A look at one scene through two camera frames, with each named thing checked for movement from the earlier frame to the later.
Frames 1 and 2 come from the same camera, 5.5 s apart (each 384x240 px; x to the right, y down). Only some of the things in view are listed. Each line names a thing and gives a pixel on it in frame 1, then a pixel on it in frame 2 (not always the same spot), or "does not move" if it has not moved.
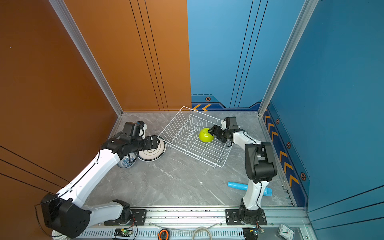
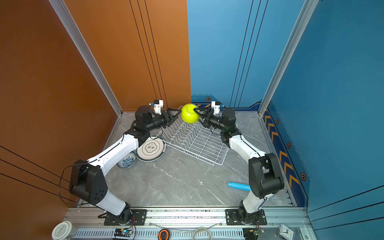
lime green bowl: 205,136 → 188,114
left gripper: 155,141 → 168,122
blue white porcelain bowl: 128,161 does not move
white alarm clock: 285,232 does not move
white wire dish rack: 183,131 does not move
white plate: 153,155 does not move
